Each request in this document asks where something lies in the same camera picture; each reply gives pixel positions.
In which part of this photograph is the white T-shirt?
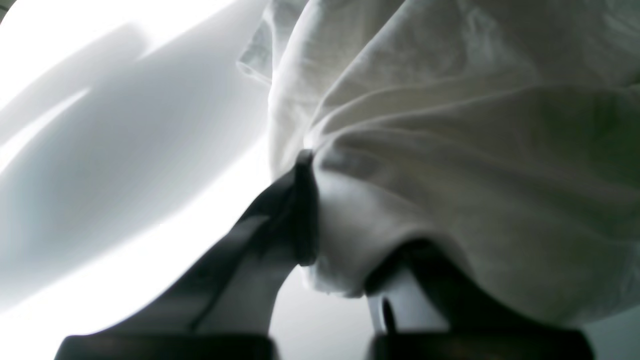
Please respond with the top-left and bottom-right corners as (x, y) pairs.
(238, 0), (640, 327)

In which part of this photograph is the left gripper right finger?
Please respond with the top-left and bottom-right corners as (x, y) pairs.
(365, 241), (595, 360)

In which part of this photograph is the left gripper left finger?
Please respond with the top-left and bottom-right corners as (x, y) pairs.
(55, 149), (318, 360)

